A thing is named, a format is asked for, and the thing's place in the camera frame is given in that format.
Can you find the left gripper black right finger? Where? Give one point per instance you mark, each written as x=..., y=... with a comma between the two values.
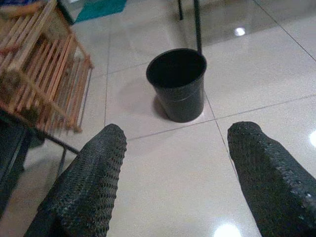
x=271, y=187

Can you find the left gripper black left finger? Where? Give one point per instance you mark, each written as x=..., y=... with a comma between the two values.
x=84, y=187

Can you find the black round rubbish bin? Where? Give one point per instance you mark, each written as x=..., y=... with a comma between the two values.
x=182, y=103

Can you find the wooden slatted shoe rack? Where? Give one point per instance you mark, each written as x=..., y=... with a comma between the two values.
x=49, y=64

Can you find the teal floor mat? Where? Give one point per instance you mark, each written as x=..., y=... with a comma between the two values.
x=98, y=10

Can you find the white table with black legs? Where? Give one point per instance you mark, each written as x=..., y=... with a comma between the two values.
x=197, y=24

